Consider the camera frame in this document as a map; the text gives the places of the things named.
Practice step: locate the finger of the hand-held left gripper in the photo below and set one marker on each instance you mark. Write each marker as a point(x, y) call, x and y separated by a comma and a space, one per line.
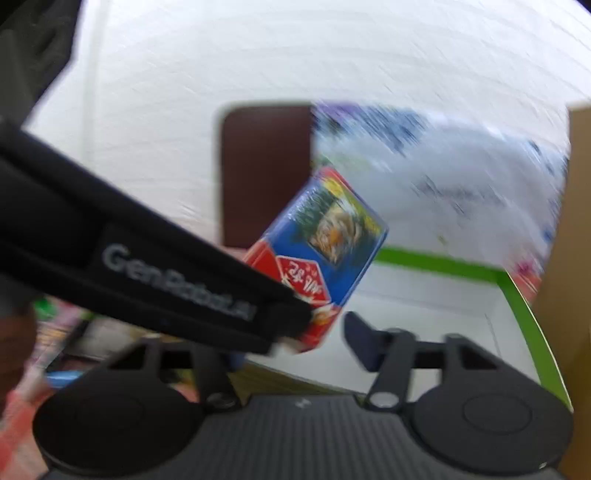
point(288, 318)

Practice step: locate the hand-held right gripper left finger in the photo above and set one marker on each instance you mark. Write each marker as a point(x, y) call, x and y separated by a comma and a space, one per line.
point(213, 376)

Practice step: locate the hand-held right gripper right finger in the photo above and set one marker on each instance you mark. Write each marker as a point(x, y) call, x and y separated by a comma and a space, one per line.
point(362, 341)

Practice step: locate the red and blue carton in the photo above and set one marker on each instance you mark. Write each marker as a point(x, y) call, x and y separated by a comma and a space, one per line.
point(318, 249)

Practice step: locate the green cardboard box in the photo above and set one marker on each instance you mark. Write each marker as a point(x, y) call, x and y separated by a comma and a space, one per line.
point(438, 295)

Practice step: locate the person's left forearm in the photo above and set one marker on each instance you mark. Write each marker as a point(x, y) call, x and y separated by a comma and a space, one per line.
point(14, 350)

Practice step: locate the dark brown wooden board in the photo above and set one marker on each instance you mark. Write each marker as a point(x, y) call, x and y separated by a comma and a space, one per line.
point(265, 175)

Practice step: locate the floral plastic bag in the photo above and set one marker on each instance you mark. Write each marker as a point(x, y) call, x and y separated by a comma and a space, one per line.
point(452, 184)

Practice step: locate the red plaid tablecloth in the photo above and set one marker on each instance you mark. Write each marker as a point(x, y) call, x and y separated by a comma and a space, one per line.
point(18, 420)

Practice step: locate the large brown cardboard box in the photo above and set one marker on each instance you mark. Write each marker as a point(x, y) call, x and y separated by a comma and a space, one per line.
point(570, 277)

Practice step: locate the dark cloth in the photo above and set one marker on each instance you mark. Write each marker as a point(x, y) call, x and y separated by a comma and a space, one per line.
point(32, 50)

